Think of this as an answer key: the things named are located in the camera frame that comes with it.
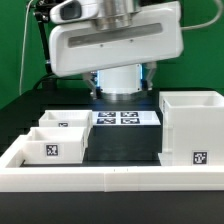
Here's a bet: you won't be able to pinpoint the white cable on left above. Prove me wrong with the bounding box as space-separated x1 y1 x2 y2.
18 0 36 96

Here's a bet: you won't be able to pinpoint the black camera stand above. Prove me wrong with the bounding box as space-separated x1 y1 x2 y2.
27 0 58 90

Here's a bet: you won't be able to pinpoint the white drawer box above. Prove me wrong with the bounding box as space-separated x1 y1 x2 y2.
22 127 88 165
37 110 93 148

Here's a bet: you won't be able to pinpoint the white drawer cabinet frame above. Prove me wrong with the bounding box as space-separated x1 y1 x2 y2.
159 91 224 166

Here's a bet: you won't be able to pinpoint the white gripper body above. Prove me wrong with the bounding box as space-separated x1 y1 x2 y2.
49 0 183 77

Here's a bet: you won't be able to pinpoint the white front drawer box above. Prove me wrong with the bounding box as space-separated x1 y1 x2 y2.
22 127 88 165

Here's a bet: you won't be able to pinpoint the black cables at base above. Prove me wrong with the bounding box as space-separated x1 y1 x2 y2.
32 73 58 91

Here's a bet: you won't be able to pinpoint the white rear drawer box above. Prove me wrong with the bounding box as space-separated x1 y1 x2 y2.
37 110 93 148

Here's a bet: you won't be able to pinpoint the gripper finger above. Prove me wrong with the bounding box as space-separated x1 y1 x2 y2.
82 72 97 99
142 62 157 91

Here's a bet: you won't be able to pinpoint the white workspace border frame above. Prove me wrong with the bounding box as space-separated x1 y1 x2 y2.
0 135 224 192

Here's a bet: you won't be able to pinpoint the white marker tag sheet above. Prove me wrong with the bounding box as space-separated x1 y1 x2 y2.
92 111 161 126

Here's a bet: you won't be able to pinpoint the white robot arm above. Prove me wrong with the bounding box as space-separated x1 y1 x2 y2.
49 0 183 100

